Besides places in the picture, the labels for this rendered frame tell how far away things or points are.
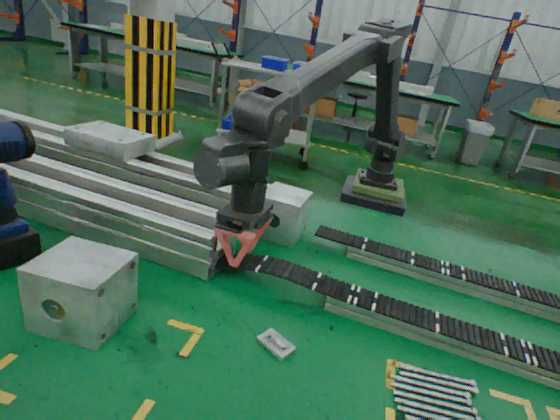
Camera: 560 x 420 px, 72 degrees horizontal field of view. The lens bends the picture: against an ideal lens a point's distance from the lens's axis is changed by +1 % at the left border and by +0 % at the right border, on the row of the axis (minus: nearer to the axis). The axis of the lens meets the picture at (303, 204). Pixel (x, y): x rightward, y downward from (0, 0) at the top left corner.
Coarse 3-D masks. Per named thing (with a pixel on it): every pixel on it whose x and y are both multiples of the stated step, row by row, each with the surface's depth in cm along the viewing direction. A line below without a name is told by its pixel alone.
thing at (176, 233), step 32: (32, 160) 77; (32, 192) 70; (64, 192) 67; (96, 192) 75; (128, 192) 72; (160, 192) 73; (64, 224) 70; (96, 224) 69; (128, 224) 66; (160, 224) 63; (192, 224) 64; (160, 256) 66; (192, 256) 65
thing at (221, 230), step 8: (216, 224) 61; (224, 224) 61; (232, 224) 62; (216, 232) 61; (224, 232) 61; (232, 232) 60; (240, 232) 60; (248, 232) 61; (224, 240) 62; (240, 240) 61; (248, 240) 60; (224, 248) 63; (248, 248) 62; (232, 256) 64; (240, 256) 63; (232, 264) 65
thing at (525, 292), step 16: (336, 240) 79; (352, 240) 81; (368, 240) 82; (384, 256) 77; (400, 256) 78; (416, 256) 79; (448, 272) 75; (464, 272) 77; (480, 272) 78; (496, 288) 73; (512, 288) 74; (528, 288) 75; (544, 304) 71
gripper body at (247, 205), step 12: (264, 180) 62; (240, 192) 60; (252, 192) 60; (264, 192) 62; (228, 204) 64; (240, 204) 61; (252, 204) 61; (264, 204) 66; (216, 216) 60; (228, 216) 60; (240, 216) 60; (252, 216) 61; (252, 228) 59
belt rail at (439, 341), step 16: (336, 304) 63; (368, 320) 62; (384, 320) 61; (416, 336) 60; (432, 336) 59; (464, 352) 59; (480, 352) 58; (512, 368) 57; (528, 368) 56; (544, 384) 56
